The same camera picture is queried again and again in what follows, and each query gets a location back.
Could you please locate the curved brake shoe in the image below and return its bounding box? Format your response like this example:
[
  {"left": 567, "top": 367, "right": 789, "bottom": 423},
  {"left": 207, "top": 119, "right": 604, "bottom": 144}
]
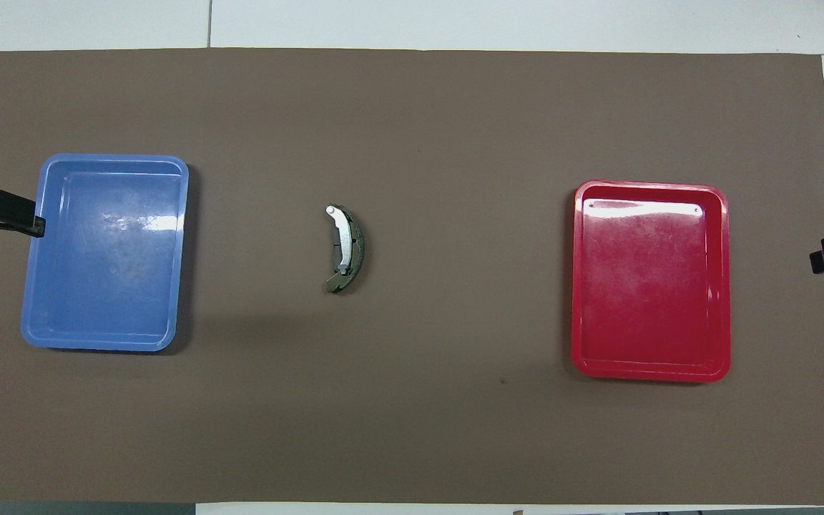
[{"left": 323, "top": 204, "right": 367, "bottom": 295}]

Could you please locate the blue plastic tray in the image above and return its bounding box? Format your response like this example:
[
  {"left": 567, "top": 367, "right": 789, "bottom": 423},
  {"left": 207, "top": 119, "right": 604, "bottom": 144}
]
[{"left": 20, "top": 153, "right": 190, "bottom": 353}]

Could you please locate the red plastic tray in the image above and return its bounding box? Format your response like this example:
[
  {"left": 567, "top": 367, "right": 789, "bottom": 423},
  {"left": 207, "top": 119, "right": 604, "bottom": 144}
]
[{"left": 571, "top": 180, "right": 732, "bottom": 383}]

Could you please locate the brown table mat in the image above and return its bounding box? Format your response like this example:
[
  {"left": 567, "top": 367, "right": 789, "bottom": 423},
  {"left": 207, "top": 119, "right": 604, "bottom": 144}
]
[{"left": 0, "top": 48, "right": 824, "bottom": 506}]

